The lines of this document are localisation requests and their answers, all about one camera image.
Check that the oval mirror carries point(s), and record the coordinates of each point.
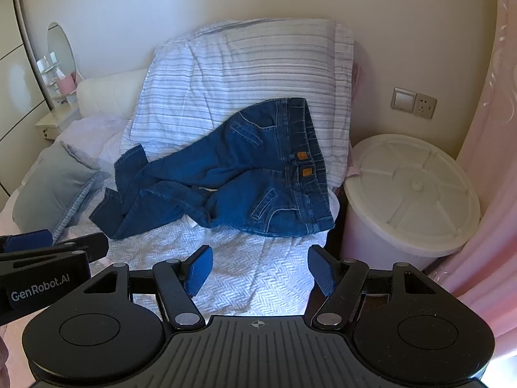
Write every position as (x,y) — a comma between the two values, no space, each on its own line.
(62,44)

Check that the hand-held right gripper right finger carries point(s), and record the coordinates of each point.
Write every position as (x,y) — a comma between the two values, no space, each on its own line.
(321,268)

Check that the pink curtain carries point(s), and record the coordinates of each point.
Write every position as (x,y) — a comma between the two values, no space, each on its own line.
(492,169)

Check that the beige wall socket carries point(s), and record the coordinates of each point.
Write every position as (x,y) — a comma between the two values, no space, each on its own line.
(425,106)

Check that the white padded headboard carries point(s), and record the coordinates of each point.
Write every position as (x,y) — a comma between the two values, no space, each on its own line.
(109,93)

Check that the large striped pillow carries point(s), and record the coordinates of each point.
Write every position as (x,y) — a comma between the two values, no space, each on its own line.
(250,68)

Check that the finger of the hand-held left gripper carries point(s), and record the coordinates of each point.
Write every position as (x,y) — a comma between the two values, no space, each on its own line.
(89,246)
(28,241)

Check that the white wardrobe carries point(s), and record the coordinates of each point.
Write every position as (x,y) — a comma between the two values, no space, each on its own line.
(16,89)

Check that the small white organiser shelf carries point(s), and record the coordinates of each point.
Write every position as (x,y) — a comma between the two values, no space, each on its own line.
(48,68)

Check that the beige wall switch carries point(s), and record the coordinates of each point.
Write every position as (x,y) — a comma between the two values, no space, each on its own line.
(403,100)

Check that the pink cup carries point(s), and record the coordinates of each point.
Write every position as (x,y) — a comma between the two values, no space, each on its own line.
(66,86)

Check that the blue denim jeans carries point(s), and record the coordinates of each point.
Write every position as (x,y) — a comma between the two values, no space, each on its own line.
(242,161)

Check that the white dressing table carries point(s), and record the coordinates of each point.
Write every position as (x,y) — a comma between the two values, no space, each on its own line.
(52,123)

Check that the pink blanket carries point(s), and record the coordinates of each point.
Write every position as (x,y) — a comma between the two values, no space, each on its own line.
(93,133)

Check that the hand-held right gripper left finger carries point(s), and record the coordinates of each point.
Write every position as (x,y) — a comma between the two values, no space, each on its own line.
(200,270)

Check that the white lidded plastic bucket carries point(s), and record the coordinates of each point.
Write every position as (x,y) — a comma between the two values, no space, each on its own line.
(404,194)

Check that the grey pillow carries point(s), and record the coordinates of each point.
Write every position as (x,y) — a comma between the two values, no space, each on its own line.
(52,186)

